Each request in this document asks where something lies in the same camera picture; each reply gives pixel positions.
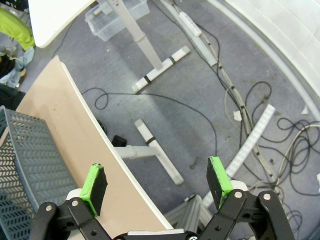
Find black looped floor cable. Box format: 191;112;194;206
81;87;219;161

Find white cable duct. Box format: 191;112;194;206
159;0;219;67

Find black tangled floor cables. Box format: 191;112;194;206
246;81;320;198

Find grey plastic lattice basket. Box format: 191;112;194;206
0;105;85;240

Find small black floor object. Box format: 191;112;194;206
111;134;128;148

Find white paper scrap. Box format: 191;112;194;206
232;109;243;123

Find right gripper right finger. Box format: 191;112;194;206
198;156;296;240

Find clear plastic storage box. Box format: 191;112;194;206
84;0;151;42

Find white table base foot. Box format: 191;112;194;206
113;118;185;186

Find white power strip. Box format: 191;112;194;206
178;11;203;37

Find lime green garment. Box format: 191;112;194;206
0;6;36;52

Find light blue denim garment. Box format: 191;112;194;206
0;46;35;85

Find grey cable bundle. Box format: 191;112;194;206
172;0;286;198

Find aluminium profile frame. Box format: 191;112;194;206
163;194;214;235

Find white side table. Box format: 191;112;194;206
27;0;98;49

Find black printed garment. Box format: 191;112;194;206
0;53;16;78

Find white perforated strip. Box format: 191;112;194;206
201;103;276;208

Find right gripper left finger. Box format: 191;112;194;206
28;163;113;240

